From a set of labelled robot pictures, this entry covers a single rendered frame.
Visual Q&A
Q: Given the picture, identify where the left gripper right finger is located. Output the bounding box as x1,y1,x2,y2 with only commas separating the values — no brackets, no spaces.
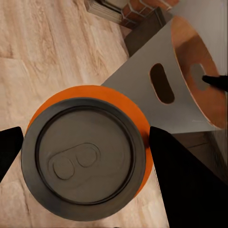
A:
149,126,228,228

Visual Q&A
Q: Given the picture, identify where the can of soda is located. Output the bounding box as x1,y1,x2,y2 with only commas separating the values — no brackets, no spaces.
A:
20,85,153,222

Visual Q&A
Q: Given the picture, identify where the trash can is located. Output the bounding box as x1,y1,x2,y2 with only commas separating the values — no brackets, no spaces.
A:
100,16,228,134

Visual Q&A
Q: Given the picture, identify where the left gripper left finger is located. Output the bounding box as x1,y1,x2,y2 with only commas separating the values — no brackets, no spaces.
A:
0,126,24,182

